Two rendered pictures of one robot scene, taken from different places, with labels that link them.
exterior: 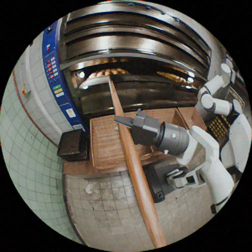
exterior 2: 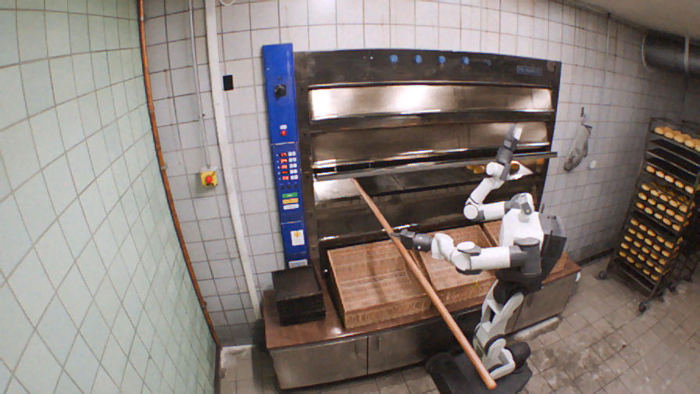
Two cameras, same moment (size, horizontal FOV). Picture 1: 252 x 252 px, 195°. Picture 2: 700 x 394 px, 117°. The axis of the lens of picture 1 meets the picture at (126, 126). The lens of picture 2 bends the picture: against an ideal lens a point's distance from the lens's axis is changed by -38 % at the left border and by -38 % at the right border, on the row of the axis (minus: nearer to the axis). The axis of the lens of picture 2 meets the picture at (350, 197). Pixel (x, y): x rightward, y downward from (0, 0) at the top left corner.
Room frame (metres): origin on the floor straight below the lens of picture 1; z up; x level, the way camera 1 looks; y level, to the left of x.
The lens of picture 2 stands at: (-1.33, 0.23, 2.15)
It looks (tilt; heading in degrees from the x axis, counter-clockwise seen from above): 26 degrees down; 0
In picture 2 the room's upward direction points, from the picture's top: 1 degrees counter-clockwise
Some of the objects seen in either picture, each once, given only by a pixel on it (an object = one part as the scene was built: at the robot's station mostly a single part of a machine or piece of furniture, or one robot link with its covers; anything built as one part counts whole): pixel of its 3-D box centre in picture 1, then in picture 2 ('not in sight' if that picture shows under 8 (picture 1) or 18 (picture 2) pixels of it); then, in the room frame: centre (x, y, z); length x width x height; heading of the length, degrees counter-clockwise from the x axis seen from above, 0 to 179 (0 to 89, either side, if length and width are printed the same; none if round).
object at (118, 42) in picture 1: (171, 51); (450, 137); (0.77, -0.43, 1.54); 1.79 x 0.11 x 0.19; 103
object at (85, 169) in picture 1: (149, 148); (435, 313); (0.47, -0.39, 0.29); 2.42 x 0.56 x 0.58; 103
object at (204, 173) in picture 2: (25, 89); (209, 177); (0.40, 1.02, 1.46); 0.10 x 0.07 x 0.10; 103
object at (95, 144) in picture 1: (119, 139); (377, 280); (0.39, 0.07, 0.72); 0.56 x 0.49 x 0.28; 104
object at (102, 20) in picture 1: (172, 31); (452, 98); (0.77, -0.43, 1.80); 1.79 x 0.11 x 0.19; 103
